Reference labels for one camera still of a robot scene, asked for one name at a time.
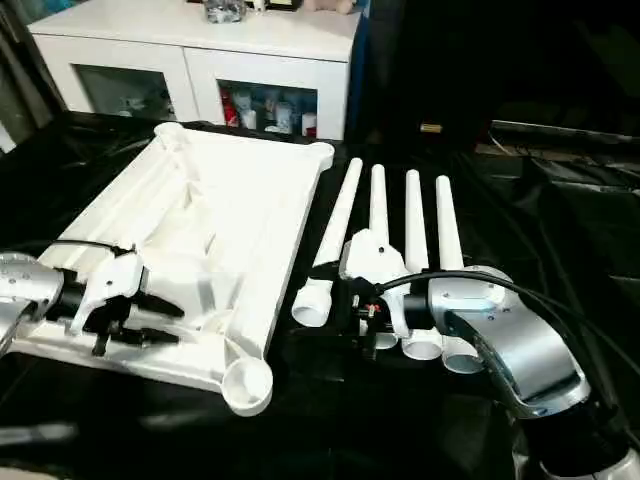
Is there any white plastic table leg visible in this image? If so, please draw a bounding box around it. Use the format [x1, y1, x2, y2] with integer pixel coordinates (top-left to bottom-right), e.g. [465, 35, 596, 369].
[292, 157, 364, 329]
[367, 164, 400, 350]
[434, 174, 482, 374]
[402, 169, 444, 361]

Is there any white plastic table top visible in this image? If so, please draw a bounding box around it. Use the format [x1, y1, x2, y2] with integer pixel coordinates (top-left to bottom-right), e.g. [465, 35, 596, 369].
[9, 121, 335, 417]

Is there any black mat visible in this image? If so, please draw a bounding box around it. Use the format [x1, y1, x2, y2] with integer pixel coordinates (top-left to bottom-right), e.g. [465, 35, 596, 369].
[0, 112, 640, 480]

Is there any blue upright panel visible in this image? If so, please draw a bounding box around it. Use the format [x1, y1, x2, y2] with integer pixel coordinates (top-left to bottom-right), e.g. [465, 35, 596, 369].
[347, 9, 374, 144]

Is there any white cabinet with glass doors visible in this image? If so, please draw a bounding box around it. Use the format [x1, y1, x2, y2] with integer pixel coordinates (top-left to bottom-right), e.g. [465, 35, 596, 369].
[28, 0, 361, 142]

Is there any grey curtain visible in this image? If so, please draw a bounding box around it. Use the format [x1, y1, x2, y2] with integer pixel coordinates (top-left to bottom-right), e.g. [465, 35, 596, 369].
[0, 9, 56, 151]

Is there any long metal rod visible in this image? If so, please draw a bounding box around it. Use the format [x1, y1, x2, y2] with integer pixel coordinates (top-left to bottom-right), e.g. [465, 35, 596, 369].
[489, 119, 640, 144]

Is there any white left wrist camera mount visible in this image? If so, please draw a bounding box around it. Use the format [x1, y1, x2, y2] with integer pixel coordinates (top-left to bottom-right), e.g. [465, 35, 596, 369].
[67, 252, 147, 335]

